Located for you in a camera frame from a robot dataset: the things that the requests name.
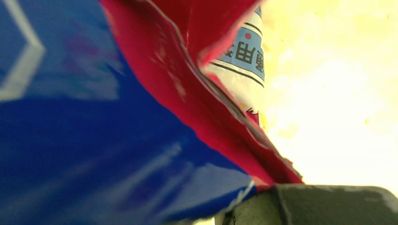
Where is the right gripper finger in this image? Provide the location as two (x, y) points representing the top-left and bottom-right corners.
(215, 184), (398, 225)

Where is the pink pet food bag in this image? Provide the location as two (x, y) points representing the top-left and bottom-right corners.
(0, 0), (302, 225)

